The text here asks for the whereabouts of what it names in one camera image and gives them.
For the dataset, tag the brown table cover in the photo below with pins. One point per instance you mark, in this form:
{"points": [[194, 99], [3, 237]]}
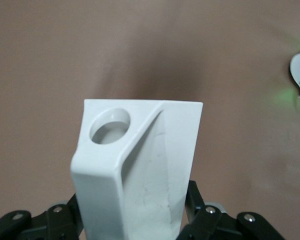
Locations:
{"points": [[65, 50]]}

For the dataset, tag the white faceted cup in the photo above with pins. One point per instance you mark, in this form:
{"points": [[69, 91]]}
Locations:
{"points": [[145, 175]]}

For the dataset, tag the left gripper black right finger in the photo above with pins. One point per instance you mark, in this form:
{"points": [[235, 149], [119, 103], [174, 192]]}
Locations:
{"points": [[215, 225]]}

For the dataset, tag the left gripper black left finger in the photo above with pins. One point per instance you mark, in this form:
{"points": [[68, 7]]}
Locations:
{"points": [[40, 225]]}

